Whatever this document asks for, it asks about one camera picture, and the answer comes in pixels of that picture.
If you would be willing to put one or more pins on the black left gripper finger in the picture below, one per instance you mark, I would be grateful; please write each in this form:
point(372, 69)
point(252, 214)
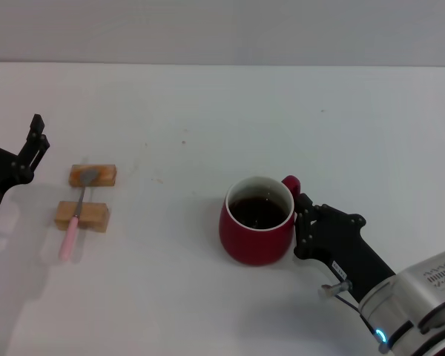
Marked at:
point(35, 144)

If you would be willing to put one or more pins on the red ceramic mug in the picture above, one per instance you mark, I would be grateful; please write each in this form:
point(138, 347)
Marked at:
point(252, 244)

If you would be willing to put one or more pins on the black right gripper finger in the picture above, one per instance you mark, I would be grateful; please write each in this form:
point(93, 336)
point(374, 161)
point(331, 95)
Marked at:
point(303, 230)
point(337, 215)

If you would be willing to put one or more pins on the orange stained wooden block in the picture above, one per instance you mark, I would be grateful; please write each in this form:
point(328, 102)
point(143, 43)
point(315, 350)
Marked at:
point(105, 176)

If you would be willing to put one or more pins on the plain wooden block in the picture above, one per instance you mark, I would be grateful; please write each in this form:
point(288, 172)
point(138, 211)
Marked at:
point(94, 217)

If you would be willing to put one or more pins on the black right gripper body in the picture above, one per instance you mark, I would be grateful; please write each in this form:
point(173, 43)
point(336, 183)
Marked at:
point(345, 252)

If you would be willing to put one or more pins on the silver metal plug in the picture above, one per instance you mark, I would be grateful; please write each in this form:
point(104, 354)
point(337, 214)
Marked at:
point(335, 289)

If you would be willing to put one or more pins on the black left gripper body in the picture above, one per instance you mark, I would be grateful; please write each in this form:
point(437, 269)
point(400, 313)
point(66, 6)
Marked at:
point(0, 167)

